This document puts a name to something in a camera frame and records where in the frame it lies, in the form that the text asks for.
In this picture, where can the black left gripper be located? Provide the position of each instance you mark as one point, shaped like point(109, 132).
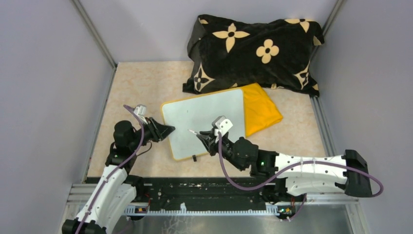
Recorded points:
point(159, 131)

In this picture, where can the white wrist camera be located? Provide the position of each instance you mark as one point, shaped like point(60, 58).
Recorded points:
point(221, 125)
point(140, 111)

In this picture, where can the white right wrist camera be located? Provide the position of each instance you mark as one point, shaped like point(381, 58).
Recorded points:
point(221, 125)

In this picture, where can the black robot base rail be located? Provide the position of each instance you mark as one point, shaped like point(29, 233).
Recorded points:
point(158, 196)

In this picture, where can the black floral pillow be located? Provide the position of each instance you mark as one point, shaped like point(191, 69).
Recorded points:
point(228, 54)

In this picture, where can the yellow framed whiteboard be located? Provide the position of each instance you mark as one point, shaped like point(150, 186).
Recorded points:
point(196, 114)

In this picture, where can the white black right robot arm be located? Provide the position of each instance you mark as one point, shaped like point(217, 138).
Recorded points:
point(298, 175)

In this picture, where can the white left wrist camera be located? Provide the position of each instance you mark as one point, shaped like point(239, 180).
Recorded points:
point(140, 111)

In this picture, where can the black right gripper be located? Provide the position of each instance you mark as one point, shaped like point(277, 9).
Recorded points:
point(209, 142)

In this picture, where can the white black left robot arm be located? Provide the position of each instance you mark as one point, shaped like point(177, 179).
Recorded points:
point(116, 188)

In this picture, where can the yellow zippered fabric pouch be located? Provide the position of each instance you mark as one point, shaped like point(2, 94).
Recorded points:
point(260, 112)

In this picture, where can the red capped white marker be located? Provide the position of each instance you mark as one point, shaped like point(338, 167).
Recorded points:
point(194, 132)

